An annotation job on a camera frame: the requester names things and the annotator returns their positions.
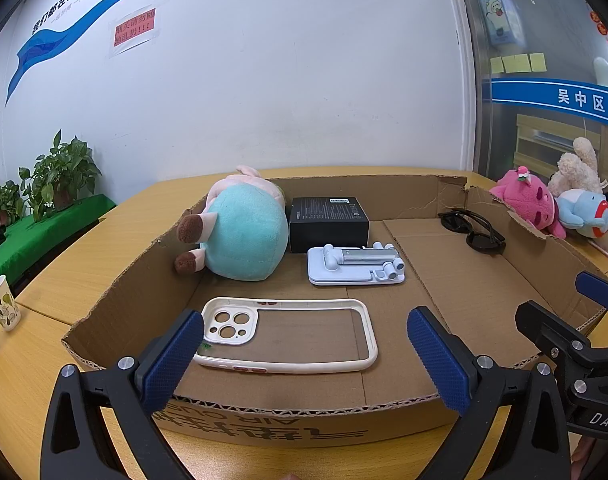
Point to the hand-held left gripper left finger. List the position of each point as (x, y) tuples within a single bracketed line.
[(171, 360)]

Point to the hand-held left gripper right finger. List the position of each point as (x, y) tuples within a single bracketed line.
[(439, 360)]

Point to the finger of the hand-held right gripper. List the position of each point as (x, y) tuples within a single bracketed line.
[(601, 290), (544, 327)]

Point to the white phone case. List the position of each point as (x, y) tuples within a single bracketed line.
[(249, 338)]

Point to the black sunglasses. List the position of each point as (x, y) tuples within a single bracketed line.
[(484, 241)]

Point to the brown cardboard box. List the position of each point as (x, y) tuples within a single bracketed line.
[(309, 380)]

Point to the white folding phone stand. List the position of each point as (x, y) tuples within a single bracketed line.
[(334, 271)]

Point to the black product box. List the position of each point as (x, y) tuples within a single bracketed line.
[(329, 232)]

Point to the person's right hand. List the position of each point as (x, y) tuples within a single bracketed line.
[(580, 452)]

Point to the blue plush toy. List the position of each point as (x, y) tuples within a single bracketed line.
[(579, 210)]

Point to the pink plush toy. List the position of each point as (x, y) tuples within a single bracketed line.
[(526, 200)]

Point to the beige plush toy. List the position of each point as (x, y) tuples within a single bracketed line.
[(576, 170)]

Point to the teal plush toy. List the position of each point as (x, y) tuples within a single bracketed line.
[(244, 230)]

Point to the printed paper cup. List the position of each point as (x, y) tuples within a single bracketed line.
[(1, 305)]

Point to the green table cloth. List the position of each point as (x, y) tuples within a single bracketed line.
[(34, 240)]

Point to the large green potted plant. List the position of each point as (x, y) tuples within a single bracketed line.
[(59, 170)]

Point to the small green potted plant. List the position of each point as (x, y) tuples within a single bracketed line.
[(4, 200)]

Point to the yellow sticky note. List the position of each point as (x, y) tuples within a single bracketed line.
[(497, 65), (538, 61), (516, 62)]

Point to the red window decal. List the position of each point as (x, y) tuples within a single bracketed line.
[(604, 27)]

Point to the blue cartoon poster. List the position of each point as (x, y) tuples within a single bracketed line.
[(501, 10)]

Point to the red and white wall notice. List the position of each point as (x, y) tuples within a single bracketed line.
[(134, 32)]

